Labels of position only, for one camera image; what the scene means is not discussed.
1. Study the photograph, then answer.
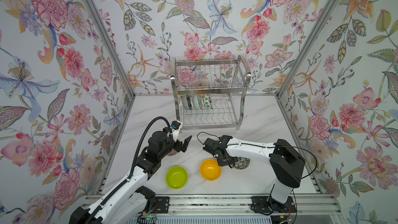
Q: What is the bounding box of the black white floral bowl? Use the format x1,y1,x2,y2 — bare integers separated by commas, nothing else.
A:
233,157,250,170

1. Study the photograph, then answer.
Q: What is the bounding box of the dark patterned bowl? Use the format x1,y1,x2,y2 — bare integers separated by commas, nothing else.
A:
181,95,192,111

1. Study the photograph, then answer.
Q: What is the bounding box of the pale green bowl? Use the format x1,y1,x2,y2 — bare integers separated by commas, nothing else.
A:
191,95,202,110

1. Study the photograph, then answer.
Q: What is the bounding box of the green leaf pattern bowl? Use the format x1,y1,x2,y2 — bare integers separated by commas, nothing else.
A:
202,94,213,110

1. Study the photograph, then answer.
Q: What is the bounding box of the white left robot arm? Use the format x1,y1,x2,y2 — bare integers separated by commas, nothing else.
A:
69,127,192,224

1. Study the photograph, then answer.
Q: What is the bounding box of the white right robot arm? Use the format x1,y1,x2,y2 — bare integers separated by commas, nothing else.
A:
203,135,306,204

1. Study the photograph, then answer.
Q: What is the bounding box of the stainless steel dish rack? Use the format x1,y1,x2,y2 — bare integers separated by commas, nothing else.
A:
171,56,252,130

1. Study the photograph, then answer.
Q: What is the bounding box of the pink striped bowl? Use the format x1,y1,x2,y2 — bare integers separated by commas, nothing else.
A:
167,149,178,156

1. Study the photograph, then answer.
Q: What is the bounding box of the yellow bowl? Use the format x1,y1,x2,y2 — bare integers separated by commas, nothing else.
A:
200,159,222,181

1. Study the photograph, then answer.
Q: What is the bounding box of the lime green bowl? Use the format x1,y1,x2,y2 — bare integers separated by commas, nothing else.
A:
165,166,188,190

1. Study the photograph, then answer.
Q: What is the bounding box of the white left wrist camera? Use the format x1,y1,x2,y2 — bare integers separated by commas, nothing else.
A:
171,120,182,142

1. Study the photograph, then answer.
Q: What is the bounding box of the black corrugated cable hose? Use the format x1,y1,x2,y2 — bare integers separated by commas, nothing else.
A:
83,116,172,224

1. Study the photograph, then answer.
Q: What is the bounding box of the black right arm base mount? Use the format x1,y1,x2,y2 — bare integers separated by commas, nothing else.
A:
250,196,297,215

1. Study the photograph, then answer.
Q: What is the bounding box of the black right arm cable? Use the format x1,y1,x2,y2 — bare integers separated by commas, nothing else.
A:
196,131,318,224

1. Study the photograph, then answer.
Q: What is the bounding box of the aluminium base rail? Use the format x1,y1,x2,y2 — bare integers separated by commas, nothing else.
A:
152,194,341,217

